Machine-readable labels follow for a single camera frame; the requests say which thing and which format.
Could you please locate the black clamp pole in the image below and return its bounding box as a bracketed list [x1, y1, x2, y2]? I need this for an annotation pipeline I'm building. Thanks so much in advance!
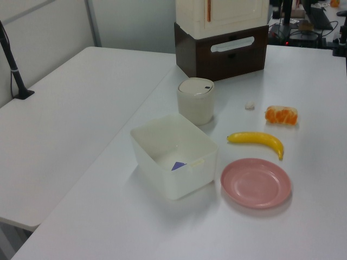
[0, 20, 35, 100]

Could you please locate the purple card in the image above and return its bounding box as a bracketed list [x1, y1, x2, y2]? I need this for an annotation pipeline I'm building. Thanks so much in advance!
[171, 161, 189, 172]

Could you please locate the black clamp device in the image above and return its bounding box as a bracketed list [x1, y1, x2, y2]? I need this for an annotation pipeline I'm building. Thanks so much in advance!
[331, 23, 347, 57]

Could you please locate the beige mini trash can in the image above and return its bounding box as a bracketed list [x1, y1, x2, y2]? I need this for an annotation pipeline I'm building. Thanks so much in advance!
[176, 77, 215, 126]

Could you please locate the white plastic storage bin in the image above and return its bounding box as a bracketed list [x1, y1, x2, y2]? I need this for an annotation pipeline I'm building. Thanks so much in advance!
[130, 113, 219, 201]

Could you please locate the cream toy cabinet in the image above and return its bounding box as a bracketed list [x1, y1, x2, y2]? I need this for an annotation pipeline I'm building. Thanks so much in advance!
[175, 0, 269, 39]

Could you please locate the yellow banana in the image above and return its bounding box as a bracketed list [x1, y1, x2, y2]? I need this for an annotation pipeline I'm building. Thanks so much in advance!
[227, 131, 285, 160]

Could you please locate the pink round plate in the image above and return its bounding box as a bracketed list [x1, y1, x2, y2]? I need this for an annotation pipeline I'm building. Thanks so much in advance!
[220, 158, 293, 209]

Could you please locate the black monitor stand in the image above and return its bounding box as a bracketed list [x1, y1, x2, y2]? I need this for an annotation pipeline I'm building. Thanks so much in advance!
[269, 0, 321, 47]

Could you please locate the black keyboard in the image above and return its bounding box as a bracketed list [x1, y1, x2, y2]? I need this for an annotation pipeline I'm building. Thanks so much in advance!
[308, 6, 333, 30]

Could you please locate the brown drawer box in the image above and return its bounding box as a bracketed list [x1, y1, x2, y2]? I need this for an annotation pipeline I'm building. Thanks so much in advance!
[173, 22, 269, 82]

